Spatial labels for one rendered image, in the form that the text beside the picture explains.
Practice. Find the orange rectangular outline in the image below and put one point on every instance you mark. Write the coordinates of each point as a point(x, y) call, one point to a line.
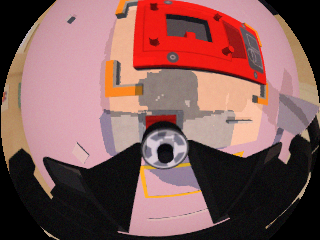
point(142, 177)

